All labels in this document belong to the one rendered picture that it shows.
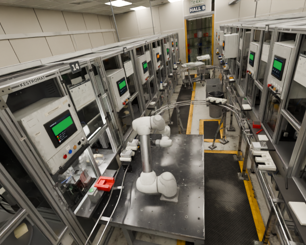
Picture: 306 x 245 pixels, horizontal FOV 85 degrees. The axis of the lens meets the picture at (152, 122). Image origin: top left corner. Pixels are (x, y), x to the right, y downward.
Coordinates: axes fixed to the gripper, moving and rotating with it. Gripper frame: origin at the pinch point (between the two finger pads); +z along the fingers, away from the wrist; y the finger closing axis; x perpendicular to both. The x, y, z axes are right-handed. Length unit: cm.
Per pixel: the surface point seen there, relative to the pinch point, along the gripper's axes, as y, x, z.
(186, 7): 217, -781, -28
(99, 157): 4, 37, 42
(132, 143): 2.5, 4.5, 10.9
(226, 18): 145, -778, -206
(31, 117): 89, 98, 28
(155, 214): -24, 81, -34
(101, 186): 5, 79, 16
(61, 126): 74, 83, 25
